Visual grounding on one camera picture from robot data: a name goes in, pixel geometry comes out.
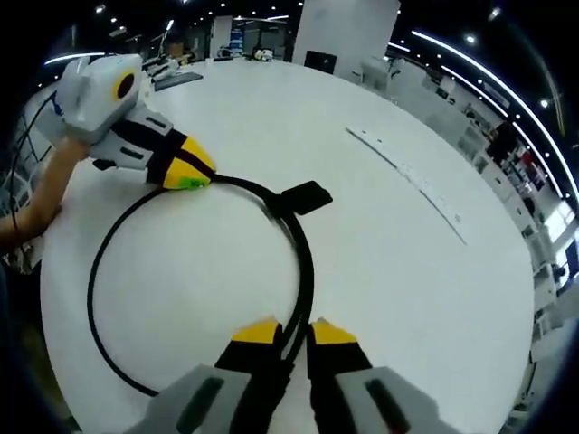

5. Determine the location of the dark flat mat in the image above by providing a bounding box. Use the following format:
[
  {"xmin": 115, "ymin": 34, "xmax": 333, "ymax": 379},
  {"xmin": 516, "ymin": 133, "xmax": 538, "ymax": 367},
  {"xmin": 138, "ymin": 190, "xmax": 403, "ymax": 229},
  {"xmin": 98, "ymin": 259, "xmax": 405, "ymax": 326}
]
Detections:
[{"xmin": 153, "ymin": 71, "xmax": 203, "ymax": 91}]

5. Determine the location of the black upright panel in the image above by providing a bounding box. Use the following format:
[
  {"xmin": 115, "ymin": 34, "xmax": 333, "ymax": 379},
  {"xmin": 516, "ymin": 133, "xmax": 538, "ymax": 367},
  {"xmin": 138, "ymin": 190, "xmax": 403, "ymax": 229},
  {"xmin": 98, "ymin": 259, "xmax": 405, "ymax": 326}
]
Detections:
[{"xmin": 305, "ymin": 50, "xmax": 338, "ymax": 76}]

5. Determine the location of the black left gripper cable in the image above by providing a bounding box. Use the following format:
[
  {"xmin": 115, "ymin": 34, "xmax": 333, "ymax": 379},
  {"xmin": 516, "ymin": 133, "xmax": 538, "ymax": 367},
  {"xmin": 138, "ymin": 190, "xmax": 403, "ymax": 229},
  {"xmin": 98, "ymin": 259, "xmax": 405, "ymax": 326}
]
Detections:
[{"xmin": 7, "ymin": 94, "xmax": 60, "ymax": 268}]

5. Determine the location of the white flat strip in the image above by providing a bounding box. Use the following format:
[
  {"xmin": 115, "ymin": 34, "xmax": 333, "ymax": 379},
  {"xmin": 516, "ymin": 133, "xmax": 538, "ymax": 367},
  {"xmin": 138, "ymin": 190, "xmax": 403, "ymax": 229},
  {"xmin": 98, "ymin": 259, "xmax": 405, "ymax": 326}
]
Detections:
[{"xmin": 346, "ymin": 127, "xmax": 470, "ymax": 246}]

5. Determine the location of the white desk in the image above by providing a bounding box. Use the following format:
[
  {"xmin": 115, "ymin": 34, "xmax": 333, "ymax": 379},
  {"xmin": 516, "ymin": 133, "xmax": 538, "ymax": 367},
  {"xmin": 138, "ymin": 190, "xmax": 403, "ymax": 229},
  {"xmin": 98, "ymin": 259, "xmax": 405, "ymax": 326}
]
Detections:
[{"xmin": 39, "ymin": 61, "xmax": 537, "ymax": 434}]

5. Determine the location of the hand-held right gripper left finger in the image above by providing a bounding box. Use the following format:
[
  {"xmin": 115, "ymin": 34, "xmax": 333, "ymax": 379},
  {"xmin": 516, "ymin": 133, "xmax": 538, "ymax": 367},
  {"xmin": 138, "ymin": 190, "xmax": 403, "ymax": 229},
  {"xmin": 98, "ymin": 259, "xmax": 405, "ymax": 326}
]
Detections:
[{"xmin": 122, "ymin": 315, "xmax": 293, "ymax": 434}]

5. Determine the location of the black charging cable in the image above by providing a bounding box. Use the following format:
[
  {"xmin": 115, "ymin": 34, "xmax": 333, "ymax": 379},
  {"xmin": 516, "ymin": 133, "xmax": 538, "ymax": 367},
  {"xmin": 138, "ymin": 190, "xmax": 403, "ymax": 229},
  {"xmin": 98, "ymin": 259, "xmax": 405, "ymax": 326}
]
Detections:
[{"xmin": 86, "ymin": 174, "xmax": 317, "ymax": 398}]

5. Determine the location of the black Velcro strap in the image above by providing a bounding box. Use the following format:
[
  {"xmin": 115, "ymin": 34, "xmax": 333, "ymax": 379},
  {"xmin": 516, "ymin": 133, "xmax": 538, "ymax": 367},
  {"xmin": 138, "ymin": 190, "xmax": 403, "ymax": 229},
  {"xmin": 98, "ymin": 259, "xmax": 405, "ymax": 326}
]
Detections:
[{"xmin": 280, "ymin": 180, "xmax": 335, "ymax": 217}]

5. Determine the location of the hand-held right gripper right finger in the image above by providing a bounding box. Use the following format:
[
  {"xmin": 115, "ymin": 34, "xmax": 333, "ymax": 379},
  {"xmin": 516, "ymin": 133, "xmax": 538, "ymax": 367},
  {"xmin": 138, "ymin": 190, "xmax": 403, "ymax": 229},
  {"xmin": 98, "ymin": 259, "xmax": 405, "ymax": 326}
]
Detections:
[{"xmin": 307, "ymin": 315, "xmax": 472, "ymax": 434}]

